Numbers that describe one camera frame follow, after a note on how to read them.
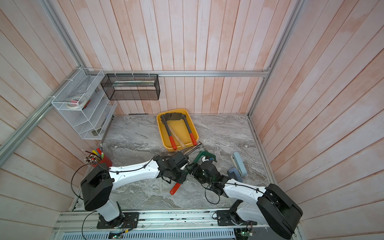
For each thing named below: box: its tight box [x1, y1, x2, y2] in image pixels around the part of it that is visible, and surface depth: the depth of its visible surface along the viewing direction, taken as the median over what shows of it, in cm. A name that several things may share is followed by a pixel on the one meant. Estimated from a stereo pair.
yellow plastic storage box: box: [156, 108, 199, 152], surface depth 108 cm
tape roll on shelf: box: [66, 95, 87, 109], surface depth 75 cm
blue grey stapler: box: [227, 167, 243, 183], surface depth 87 cm
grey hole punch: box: [231, 152, 248, 177], surface depth 90 cm
